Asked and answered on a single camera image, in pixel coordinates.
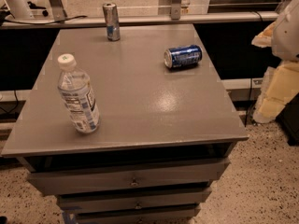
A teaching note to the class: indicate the grey drawer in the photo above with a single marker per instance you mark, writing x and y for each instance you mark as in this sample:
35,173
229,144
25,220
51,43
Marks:
139,216
133,200
128,177

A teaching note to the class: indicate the bottom grey drawer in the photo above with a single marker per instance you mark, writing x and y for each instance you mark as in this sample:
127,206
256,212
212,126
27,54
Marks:
139,216

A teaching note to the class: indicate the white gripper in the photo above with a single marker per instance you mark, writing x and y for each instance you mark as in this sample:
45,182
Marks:
287,34

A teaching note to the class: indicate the grey drawer cabinet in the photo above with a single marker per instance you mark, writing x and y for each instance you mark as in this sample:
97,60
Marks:
148,113

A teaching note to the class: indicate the blue pepsi can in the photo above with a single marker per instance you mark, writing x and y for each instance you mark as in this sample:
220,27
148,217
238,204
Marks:
182,56

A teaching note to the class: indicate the top grey drawer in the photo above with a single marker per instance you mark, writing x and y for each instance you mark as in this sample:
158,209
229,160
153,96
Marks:
128,177

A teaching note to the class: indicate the white pipe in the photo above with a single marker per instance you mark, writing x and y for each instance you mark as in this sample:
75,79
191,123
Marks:
19,9

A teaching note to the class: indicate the grey metal rail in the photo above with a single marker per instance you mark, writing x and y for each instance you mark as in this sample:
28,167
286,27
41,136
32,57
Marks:
89,22

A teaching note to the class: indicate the clear plastic water bottle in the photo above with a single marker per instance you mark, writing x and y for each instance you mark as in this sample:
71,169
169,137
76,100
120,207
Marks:
74,86

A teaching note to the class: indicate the middle grey drawer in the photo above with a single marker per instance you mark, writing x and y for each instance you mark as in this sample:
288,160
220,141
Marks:
133,200

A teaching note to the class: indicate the silver redbull can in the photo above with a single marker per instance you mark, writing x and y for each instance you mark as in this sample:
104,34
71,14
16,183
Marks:
112,21

